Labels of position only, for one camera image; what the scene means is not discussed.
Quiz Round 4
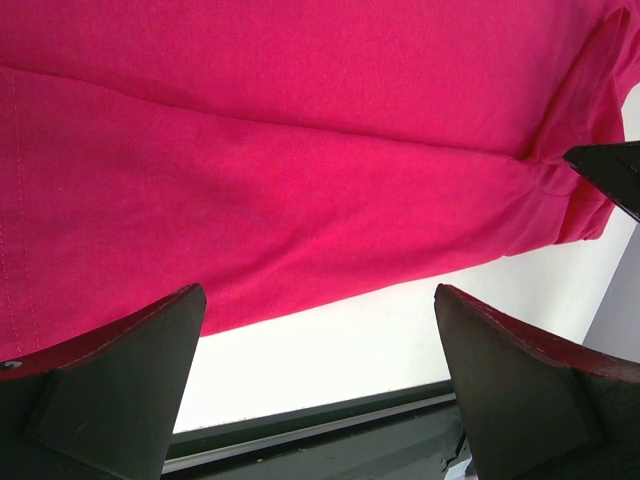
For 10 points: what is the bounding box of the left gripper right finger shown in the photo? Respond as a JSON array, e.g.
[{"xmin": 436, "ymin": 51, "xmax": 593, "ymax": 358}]
[{"xmin": 434, "ymin": 284, "xmax": 639, "ymax": 479}]

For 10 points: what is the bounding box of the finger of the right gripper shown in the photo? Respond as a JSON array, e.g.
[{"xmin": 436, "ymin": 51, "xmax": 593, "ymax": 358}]
[{"xmin": 563, "ymin": 141, "xmax": 640, "ymax": 222}]

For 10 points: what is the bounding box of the pink t shirt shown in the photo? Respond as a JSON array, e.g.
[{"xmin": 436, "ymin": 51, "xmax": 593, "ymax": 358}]
[{"xmin": 1, "ymin": 1, "xmax": 639, "ymax": 360}]

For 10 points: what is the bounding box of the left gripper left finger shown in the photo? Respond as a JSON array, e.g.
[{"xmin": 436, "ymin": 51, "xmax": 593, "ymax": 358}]
[{"xmin": 1, "ymin": 284, "xmax": 206, "ymax": 479}]

